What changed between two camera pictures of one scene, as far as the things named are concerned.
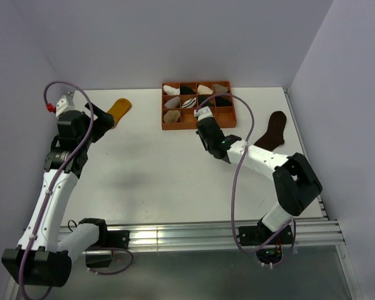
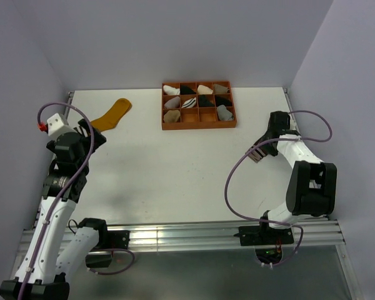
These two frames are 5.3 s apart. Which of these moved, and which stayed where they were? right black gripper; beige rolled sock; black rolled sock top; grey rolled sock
Moved: right black gripper
Stayed: grey rolled sock; black rolled sock top; beige rolled sock
